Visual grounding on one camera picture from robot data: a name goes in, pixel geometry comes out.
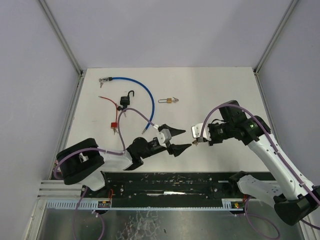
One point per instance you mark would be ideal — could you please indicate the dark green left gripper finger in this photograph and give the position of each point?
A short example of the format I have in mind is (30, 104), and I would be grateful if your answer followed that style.
(178, 149)
(173, 131)

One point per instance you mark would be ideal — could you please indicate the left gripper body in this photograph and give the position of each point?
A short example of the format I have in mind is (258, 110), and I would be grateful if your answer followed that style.
(169, 145)

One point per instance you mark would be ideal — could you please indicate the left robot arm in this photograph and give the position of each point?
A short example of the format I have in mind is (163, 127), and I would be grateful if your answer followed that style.
(85, 163)

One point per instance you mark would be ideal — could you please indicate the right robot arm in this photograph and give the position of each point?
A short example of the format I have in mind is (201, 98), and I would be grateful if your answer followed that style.
(295, 196)

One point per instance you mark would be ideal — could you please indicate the long shackle brass padlock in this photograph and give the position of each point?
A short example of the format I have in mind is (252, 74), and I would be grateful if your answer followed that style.
(166, 100)

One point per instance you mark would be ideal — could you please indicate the silver keys of long padlock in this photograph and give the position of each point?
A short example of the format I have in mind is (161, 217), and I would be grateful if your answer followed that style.
(175, 100)

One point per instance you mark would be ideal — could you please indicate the black padlock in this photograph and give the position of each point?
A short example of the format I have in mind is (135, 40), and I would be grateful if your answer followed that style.
(125, 100)

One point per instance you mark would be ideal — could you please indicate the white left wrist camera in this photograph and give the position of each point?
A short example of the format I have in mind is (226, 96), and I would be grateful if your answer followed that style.
(164, 137)

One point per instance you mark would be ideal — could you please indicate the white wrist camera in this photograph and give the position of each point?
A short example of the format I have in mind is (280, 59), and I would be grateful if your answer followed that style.
(200, 132)
(164, 137)

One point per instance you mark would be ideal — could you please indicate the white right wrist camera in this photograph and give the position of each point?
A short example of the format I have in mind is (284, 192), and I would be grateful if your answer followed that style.
(200, 132)

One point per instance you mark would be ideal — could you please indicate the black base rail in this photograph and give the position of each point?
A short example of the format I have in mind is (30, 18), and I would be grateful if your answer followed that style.
(212, 185)

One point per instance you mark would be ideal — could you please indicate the blue cable lock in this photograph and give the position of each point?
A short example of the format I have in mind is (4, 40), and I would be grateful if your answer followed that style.
(114, 123)

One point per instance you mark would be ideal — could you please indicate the keys of blue cable lock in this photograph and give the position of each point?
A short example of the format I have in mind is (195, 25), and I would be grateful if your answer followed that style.
(101, 82)

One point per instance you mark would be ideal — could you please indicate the left aluminium frame post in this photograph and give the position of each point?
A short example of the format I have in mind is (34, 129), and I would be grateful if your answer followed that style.
(59, 35)

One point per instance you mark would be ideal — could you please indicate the aluminium frame post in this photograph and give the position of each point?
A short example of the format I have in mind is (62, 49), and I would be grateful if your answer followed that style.
(59, 35)
(275, 36)

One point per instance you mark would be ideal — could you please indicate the right aluminium frame post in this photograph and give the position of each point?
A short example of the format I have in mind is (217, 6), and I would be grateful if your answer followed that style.
(275, 36)

